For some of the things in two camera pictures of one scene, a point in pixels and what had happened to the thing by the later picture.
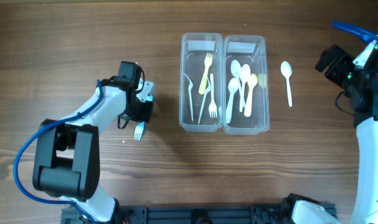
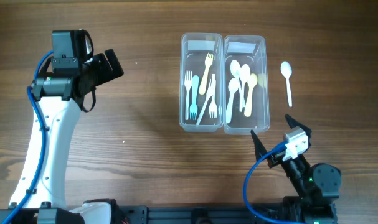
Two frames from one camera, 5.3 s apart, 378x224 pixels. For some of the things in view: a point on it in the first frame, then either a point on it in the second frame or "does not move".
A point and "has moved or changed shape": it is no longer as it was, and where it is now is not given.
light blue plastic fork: [139, 130] -> [193, 108]
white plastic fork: [190, 86] has moved or changed shape
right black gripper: [327, 57] -> [259, 149]
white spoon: [286, 70] does not move
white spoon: [233, 86] does not move
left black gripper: [145, 114] -> [106, 74]
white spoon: [245, 74] does not move
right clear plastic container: [245, 85] does not move
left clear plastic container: [202, 107] does not move
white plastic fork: [203, 100] has moved or changed shape
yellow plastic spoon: [252, 80] does not move
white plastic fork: [212, 106] does not move
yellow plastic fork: [208, 62] does not move
